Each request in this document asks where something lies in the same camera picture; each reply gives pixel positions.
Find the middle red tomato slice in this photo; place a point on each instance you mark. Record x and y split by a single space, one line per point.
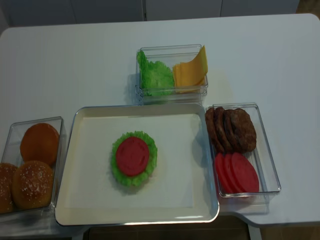
229 175

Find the back red tomato slice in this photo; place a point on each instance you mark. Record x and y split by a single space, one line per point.
218 162

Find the carried brown meat patty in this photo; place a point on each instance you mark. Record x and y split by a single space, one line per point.
209 119

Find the back brown meat patty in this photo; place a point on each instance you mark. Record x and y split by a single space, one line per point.
218 121

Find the white metal serving tray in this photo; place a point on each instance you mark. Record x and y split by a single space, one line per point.
205 203

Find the sesame bun top right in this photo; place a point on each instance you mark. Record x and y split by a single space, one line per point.
32 185

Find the clear box with patties tomatoes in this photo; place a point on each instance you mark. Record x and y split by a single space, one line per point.
261 159

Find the front red tomato slice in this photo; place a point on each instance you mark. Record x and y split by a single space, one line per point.
244 173

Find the clear box with lettuce cheese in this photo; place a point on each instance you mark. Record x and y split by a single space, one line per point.
170 56

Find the green lettuce leaf on tray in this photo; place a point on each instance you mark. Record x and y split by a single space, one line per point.
138 180

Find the middle brown meat patty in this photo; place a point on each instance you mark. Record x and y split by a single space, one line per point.
227 130

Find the red tomato slice on tray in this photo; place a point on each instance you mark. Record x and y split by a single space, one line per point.
132 156

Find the green lettuce leaves in box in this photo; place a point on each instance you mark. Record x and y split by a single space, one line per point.
156 78

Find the clear box with buns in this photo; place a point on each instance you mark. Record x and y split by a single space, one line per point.
11 154

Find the plain orange bun bottom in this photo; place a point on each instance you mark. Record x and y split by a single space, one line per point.
40 143

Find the sesame bun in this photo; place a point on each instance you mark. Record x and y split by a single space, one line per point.
7 172
32 185

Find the yellow cheese slices stack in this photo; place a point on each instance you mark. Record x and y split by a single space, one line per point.
187 74

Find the upright yellow cheese slice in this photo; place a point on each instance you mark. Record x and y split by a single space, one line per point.
200 63

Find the front brown meat patty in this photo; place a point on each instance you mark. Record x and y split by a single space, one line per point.
243 129

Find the white parchment paper sheet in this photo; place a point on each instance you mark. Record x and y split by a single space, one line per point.
179 149

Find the sesame bun top left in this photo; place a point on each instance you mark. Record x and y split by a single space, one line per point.
7 172

